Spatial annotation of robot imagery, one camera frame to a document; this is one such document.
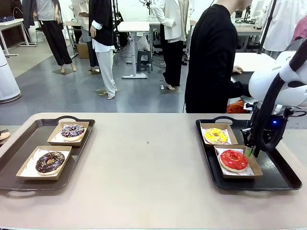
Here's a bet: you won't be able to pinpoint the white background desk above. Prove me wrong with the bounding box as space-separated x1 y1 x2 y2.
0 18 38 57

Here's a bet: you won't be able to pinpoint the mannequin in white jacket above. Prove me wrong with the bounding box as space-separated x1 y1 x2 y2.
153 0 188 91

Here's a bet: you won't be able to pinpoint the white side table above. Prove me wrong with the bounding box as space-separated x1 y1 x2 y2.
230 51 307 130

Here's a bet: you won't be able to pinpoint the purple sprinkled donut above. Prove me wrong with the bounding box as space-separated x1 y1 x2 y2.
60 124 86 141

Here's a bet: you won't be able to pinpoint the cardboard box on floor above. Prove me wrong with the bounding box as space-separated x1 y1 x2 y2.
76 43 90 59

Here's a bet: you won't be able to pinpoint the large black tray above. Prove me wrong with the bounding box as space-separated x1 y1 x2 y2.
195 116 303 192

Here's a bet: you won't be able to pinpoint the brown cardboard box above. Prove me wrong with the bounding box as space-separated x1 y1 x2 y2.
47 121 90 147
200 123 238 148
213 144 263 180
16 145 72 181

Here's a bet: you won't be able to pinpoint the dark step stool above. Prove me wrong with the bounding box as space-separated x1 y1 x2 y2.
136 50 153 72

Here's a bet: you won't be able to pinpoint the person in black cardigan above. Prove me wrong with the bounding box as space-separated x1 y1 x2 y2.
184 0 252 114

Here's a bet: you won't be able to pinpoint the hanging white shirt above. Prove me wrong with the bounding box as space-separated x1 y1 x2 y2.
262 0 307 52

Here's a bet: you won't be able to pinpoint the beige background table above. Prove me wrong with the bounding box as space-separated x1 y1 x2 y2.
234 23 262 52

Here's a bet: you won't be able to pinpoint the white printed paper liner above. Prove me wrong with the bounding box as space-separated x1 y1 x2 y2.
19 146 70 178
53 122 83 142
201 128 232 146
215 146 254 176

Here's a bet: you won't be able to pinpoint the black stand pole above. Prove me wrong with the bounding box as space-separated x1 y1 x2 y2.
258 0 276 55

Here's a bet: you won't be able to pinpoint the mannequin black top white pants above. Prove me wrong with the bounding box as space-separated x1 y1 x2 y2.
88 0 118 100

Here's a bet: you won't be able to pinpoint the thick black right arm hose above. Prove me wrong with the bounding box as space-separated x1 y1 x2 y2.
251 38 307 152

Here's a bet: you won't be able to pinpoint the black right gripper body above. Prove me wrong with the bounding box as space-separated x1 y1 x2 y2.
263 109 288 142

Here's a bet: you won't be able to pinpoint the mannequin grey shirt black pants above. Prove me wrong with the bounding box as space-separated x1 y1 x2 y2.
23 0 77 74

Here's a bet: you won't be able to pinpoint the yellow glazed donut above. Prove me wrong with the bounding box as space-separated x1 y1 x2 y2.
203 127 228 145

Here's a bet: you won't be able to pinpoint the person's right forearm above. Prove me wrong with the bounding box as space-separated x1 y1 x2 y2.
227 81 251 99

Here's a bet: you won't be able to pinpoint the mannequin in beige clothes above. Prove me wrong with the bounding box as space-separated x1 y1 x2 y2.
71 0 100 71

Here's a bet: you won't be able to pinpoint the white cylindrical air purifier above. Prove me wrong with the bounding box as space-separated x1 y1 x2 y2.
0 46 22 104

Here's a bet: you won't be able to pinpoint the chocolate sprinkled donut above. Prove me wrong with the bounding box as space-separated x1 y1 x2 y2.
35 151 66 176

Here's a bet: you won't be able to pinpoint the red glazed donut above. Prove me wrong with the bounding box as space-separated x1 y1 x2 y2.
220 149 249 172

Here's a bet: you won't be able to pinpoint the white standing desk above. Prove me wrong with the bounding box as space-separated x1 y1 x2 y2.
117 21 151 80

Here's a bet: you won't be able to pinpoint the orange bag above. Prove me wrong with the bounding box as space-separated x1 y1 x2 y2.
226 100 249 114

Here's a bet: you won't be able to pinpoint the large brown tray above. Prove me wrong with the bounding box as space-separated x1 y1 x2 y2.
0 115 96 192

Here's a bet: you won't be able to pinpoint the hanging pink garment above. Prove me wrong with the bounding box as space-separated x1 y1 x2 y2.
292 15 307 41

